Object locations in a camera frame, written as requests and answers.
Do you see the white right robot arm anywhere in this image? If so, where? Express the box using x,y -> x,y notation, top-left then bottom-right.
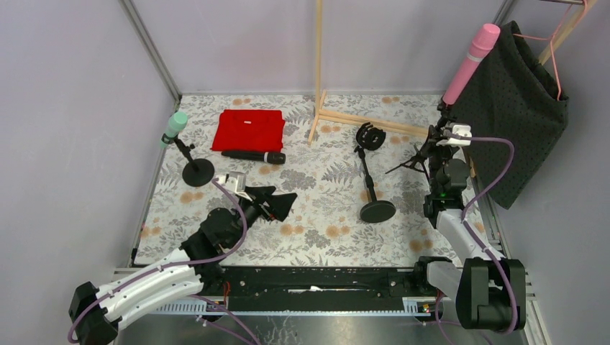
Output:
415,125 -> 526,334

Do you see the floral table mat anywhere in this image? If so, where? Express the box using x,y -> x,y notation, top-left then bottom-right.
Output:
132,94 -> 462,267

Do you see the red folded cloth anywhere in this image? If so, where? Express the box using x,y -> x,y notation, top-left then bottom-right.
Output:
211,109 -> 286,152

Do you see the wooden clothes rack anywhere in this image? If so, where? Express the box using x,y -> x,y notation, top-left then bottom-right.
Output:
306,0 -> 599,178

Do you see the pink clothes hanger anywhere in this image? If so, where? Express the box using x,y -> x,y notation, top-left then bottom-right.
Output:
513,0 -> 597,101

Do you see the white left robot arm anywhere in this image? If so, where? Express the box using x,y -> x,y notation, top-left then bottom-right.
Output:
68,181 -> 298,344

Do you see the round-base mic stand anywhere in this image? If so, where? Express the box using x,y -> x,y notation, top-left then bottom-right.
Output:
161,134 -> 215,187
354,122 -> 396,224

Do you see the dark dotted hanging garment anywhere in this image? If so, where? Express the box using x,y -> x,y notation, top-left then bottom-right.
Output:
452,21 -> 569,209

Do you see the pink microphone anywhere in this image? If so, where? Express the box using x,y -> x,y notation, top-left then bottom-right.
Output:
442,23 -> 501,106

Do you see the black tripod mic stand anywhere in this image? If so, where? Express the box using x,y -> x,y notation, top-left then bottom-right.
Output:
386,100 -> 454,178

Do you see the mint green microphone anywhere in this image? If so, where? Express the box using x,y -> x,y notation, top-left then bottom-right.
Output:
160,111 -> 188,148

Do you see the black microphone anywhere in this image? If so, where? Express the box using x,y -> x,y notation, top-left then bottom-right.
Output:
221,150 -> 286,165

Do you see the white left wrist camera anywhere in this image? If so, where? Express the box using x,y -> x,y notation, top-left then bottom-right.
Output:
215,171 -> 252,201

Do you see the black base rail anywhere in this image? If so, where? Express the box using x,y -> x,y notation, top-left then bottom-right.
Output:
198,266 -> 437,313

